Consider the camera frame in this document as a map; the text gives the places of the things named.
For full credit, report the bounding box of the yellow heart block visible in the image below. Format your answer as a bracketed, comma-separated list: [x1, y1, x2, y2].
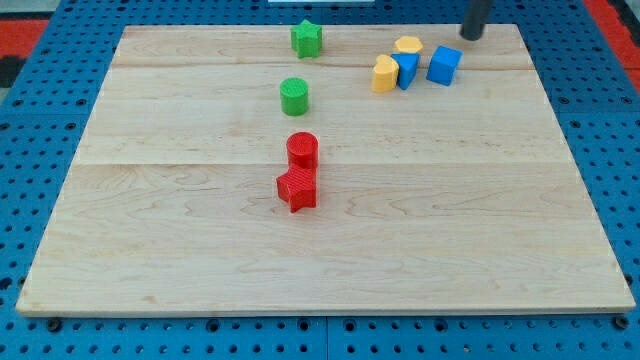
[371, 54, 399, 93]

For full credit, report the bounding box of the light wooden board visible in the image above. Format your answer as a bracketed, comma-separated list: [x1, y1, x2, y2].
[16, 24, 635, 318]

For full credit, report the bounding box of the blue cube block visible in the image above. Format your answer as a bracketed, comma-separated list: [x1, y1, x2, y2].
[426, 46, 463, 86]

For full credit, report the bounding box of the red star block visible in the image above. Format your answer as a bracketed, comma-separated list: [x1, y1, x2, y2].
[276, 164, 317, 213]

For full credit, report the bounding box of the green star block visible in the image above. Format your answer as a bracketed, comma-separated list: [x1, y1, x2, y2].
[290, 19, 323, 58]

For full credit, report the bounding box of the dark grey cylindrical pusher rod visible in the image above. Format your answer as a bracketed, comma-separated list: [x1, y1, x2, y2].
[459, 0, 493, 41]

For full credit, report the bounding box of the yellow hexagon block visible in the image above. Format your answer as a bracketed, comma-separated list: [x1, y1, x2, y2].
[393, 35, 424, 54]

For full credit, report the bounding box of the red cylinder block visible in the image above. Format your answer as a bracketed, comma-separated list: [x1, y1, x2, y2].
[286, 132, 319, 169]

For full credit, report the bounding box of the green cylinder block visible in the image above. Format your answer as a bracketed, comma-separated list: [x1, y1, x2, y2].
[279, 77, 309, 116]

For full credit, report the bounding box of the blue triangular block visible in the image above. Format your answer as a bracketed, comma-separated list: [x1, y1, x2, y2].
[391, 53, 420, 90]

